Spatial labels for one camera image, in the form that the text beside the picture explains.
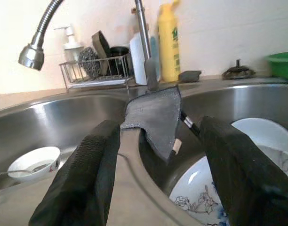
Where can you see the green plastic basin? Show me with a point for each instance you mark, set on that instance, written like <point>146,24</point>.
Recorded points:
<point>282,66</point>

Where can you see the grey dishcloth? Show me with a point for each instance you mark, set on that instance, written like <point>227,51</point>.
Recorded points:
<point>155,122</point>

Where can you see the small dark sponge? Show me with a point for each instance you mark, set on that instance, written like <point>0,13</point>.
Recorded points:
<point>189,75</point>

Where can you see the black cup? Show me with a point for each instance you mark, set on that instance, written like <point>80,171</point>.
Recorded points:
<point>119,53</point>

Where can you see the white pump dispenser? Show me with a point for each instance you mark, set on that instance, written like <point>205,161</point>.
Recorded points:
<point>71,46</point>

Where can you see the white bowl blue flower drawing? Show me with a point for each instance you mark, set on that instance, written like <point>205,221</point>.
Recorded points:
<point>193,186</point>

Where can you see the steel wool scrubber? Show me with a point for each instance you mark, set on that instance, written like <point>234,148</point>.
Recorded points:
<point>88,61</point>

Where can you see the small white bowl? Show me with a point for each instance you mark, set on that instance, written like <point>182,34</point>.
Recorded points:
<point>40,155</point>

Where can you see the brown black sponge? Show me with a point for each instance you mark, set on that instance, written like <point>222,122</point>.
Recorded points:
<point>101,44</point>

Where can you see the metal spoon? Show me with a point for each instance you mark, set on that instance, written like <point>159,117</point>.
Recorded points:
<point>17,171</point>

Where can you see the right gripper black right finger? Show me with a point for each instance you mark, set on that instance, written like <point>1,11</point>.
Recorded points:
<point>240,169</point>

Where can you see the stainless steel double sink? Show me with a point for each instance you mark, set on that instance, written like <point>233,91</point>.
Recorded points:
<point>64,117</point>

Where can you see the white plastic bottle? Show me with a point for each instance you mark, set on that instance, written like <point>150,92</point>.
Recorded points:
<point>138,61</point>

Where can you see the yellow dish soap bottle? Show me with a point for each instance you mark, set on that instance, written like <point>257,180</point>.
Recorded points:
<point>168,47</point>

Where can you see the dark sink strainer plug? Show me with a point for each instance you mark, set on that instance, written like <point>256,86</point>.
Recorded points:
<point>238,71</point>

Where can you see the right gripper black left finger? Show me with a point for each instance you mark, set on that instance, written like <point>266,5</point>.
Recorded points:
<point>75,176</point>

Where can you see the chrome sink faucet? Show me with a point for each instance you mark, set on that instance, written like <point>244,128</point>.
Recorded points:
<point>144,35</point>

